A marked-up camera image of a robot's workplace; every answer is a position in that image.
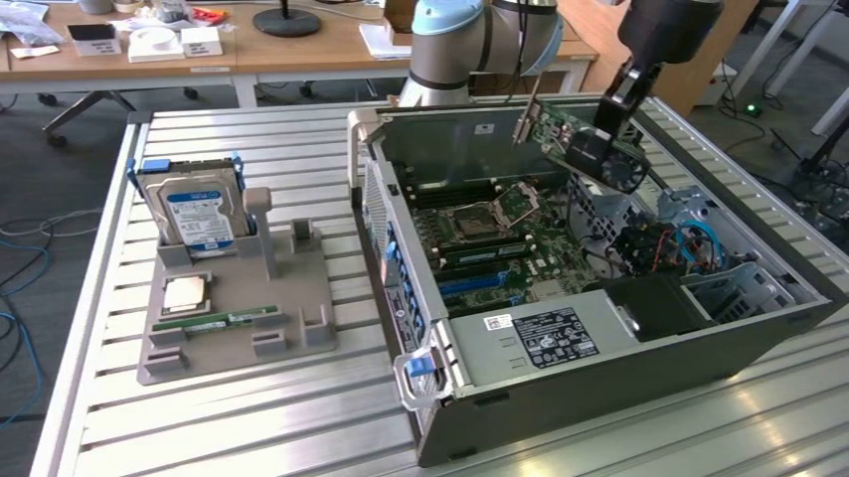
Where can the device with green light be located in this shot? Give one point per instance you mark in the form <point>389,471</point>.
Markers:
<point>752,108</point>

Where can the hard disk with blue carrier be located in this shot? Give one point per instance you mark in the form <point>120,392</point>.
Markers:
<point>199,213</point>

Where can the white paper card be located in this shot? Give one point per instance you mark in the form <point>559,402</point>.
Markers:
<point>33,51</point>

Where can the grey parts rack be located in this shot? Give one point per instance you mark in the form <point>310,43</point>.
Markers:
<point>232,278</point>

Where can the wooden desk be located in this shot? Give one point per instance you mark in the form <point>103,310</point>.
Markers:
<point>79,67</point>
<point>298,52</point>

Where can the RAM stick with white label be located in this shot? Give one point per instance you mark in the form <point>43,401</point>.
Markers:
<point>487,253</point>

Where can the brown cardboard box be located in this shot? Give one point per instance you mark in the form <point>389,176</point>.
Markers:
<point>398,12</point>

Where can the small white box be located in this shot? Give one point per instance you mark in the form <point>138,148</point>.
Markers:
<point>199,42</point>

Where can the black wheeled desk leg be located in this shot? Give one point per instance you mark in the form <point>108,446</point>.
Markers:
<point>86,104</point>

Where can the metal drive cage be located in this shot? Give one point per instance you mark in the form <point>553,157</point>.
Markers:
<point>613,206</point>

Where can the green motherboard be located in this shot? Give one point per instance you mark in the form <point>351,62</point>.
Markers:
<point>550,258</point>

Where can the graphics card with black fan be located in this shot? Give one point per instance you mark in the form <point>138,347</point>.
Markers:
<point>597,159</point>

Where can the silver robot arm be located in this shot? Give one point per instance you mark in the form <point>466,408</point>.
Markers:
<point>451,59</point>

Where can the metal disk bay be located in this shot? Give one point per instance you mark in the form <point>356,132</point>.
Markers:
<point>749,293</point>

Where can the white box on cabinet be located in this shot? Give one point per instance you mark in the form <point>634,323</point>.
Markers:
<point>721,89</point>

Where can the stack of white papers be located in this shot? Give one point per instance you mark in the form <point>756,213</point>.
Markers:
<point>385,45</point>

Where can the CPU chip with metal lid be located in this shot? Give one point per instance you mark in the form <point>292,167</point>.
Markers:
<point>184,293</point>

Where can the grey power supply with label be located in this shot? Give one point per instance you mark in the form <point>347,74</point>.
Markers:
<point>490,353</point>

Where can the wooden cabinet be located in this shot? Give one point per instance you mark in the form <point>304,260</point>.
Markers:
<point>693,87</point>

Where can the red orange packet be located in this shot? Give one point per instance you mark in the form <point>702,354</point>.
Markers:
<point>208,16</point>

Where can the clear plastic bag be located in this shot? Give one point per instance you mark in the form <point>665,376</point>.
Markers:
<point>27,25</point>

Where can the grey cup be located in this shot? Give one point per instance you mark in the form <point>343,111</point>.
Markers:
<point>96,6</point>

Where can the CPU socket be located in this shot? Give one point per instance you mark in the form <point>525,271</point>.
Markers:
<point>474,226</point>

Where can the white tape roll on box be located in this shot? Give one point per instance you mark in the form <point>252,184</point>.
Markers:
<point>155,49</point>

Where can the white box with black top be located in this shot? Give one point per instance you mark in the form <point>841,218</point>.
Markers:
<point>96,47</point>

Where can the beige tape roll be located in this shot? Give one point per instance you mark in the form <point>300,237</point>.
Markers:
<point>126,6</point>

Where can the black round lamp base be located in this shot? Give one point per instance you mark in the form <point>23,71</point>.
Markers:
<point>286,24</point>

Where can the black stand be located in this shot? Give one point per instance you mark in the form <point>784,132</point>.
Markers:
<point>816,164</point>

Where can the open black PC case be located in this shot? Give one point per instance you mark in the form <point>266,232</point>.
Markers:
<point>597,407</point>

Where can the dark bag of parts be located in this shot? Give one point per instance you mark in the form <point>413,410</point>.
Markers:
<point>172,12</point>

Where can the white desk frame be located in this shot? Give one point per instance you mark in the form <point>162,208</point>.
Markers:
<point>804,49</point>

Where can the metal socket cover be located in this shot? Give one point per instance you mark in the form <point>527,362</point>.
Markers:
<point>521,199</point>

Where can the green RAM stick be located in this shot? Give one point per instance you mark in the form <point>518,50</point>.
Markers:
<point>212,319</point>

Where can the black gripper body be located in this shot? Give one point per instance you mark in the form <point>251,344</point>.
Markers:
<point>670,30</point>

